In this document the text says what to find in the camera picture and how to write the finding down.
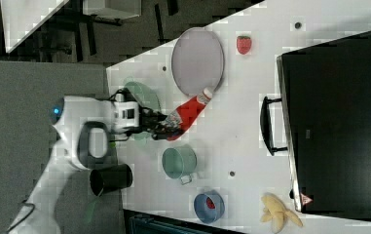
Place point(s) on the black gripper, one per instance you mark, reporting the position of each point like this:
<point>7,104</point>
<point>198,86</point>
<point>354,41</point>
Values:
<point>154,122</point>

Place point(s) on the red ketchup bottle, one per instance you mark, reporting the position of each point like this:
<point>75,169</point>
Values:
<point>183,117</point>

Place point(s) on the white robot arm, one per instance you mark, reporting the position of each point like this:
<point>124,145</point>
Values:
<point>86,126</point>

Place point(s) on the black microwave oven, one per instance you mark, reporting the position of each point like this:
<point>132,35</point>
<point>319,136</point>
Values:
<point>325,93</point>

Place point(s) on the green perforated colander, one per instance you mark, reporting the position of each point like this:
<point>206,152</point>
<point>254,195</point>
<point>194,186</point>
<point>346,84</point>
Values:
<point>139,95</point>

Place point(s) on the green metal mug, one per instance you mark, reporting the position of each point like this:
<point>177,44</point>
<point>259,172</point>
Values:
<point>179,163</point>

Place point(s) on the black cylinder cup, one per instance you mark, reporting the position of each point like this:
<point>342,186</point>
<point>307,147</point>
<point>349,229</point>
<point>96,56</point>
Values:
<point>110,179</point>

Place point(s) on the purple round plate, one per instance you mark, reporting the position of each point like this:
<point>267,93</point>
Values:
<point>197,61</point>

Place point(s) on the red item in bowl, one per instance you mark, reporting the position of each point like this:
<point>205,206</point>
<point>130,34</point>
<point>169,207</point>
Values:
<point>210,204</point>

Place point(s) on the blue bowl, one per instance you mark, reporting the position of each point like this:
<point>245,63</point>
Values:
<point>204,214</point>

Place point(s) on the red toy strawberry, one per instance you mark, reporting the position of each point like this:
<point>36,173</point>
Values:
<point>244,44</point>

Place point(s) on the yellow peeled banana toy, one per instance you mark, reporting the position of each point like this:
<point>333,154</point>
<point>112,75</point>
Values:
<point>276,213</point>

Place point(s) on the black oven door handle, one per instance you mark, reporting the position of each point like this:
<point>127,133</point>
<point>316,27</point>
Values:
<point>266,126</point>

